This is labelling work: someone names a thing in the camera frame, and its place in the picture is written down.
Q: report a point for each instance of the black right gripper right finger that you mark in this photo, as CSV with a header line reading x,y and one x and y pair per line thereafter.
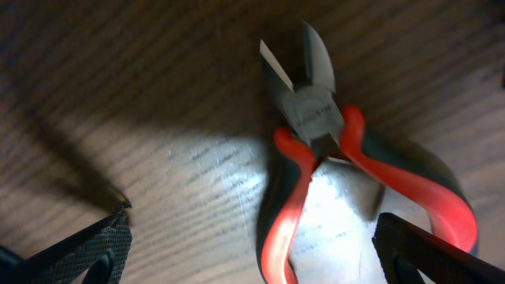
x,y
407,252

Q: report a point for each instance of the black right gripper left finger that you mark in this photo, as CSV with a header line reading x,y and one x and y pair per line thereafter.
x,y
98,252

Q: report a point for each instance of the red handled cutting pliers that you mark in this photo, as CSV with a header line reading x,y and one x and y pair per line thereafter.
x,y
316,126

